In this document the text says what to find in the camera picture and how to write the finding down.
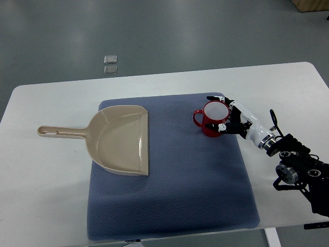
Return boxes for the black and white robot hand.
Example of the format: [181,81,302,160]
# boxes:
[206,96,275,149]

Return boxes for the red plastic mug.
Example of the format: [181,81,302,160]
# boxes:
[193,100,229,137]

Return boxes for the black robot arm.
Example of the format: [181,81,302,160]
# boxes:
[261,109,328,217]

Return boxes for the beige plastic dustpan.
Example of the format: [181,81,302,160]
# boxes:
[37,105,149,176]

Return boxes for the blue textured mat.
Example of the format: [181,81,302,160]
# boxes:
[87,93,260,241]

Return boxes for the white table leg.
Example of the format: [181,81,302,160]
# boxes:
[264,227,281,247]

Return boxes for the wooden box corner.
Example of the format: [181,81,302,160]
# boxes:
[292,0,328,13]

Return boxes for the black table control panel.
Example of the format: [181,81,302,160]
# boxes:
[303,222,329,230]

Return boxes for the lower metal floor plate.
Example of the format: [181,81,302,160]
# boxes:
[103,65,118,75]

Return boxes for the metal floor plate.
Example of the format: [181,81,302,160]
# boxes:
[104,55,117,64]
[103,65,118,75]

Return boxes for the upper metal floor plate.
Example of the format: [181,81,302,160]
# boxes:
[104,55,117,64]

